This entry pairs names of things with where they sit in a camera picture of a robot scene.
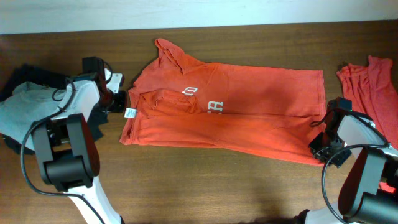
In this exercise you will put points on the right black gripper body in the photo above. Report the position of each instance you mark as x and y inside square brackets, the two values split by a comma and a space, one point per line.
[324, 145]

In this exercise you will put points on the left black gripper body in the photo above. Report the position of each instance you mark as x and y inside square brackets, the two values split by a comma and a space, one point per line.
[118, 103]

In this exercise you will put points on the orange soccer t-shirt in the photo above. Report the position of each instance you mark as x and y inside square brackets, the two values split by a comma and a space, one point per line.
[180, 101]

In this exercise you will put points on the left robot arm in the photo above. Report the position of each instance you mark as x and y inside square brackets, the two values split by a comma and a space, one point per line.
[65, 148]

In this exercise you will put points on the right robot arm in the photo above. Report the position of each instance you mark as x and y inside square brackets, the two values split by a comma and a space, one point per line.
[361, 200]

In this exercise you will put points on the red ribbed garment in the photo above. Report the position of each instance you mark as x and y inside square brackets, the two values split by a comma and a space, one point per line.
[371, 91]

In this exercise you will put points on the grey folded t-shirt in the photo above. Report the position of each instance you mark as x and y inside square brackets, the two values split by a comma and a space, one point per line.
[29, 102]

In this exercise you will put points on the dark navy folded garment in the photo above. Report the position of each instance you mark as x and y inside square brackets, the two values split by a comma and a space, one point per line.
[30, 73]

